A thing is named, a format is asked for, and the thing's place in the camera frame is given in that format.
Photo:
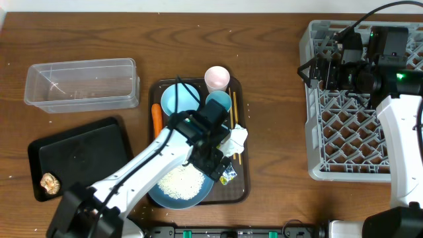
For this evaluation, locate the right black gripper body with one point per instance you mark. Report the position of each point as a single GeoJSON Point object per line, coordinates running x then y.
{"type": "Point", "coordinates": [349, 77]}

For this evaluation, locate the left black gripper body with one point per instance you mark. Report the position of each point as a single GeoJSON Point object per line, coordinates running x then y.
{"type": "Point", "coordinates": [213, 160]}

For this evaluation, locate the white rice pile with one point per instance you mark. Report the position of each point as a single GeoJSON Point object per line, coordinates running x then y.
{"type": "Point", "coordinates": [182, 183]}

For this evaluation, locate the small light blue bowl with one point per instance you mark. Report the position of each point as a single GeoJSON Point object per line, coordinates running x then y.
{"type": "Point", "coordinates": [188, 98]}

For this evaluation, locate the large dark blue plate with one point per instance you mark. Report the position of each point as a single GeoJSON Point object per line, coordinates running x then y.
{"type": "Point", "coordinates": [163, 200]}

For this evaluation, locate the brown food scrap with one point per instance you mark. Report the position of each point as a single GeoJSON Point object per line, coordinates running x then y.
{"type": "Point", "coordinates": [50, 184]}

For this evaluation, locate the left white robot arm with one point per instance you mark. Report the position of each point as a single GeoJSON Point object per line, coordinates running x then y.
{"type": "Point", "coordinates": [101, 210]}

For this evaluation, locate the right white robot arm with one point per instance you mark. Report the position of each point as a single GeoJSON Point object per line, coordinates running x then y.
{"type": "Point", "coordinates": [396, 95]}

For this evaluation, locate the grey dishwasher rack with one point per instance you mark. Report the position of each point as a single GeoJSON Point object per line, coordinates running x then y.
{"type": "Point", "coordinates": [344, 141]}

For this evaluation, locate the black waste tray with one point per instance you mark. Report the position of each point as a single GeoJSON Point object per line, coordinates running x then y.
{"type": "Point", "coordinates": [85, 154]}

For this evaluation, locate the crumpled white napkin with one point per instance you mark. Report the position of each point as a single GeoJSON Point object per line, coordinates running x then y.
{"type": "Point", "coordinates": [234, 142]}

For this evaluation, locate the yellow green snack wrapper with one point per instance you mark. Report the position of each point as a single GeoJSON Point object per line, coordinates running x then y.
{"type": "Point", "coordinates": [228, 175]}

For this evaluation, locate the dark brown serving tray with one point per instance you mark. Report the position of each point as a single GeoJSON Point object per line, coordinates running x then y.
{"type": "Point", "coordinates": [239, 188]}

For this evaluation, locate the light blue cup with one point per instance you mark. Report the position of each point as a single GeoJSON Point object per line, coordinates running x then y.
{"type": "Point", "coordinates": [222, 98]}

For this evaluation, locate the orange carrot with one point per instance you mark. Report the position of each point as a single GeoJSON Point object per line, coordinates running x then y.
{"type": "Point", "coordinates": [157, 117]}

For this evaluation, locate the pink cup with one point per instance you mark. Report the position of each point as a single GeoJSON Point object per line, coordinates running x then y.
{"type": "Point", "coordinates": [217, 79]}

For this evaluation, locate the clear plastic bin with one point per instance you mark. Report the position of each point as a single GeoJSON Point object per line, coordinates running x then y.
{"type": "Point", "coordinates": [79, 86]}

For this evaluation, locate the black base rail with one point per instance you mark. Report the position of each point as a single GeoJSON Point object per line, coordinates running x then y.
{"type": "Point", "coordinates": [290, 231]}

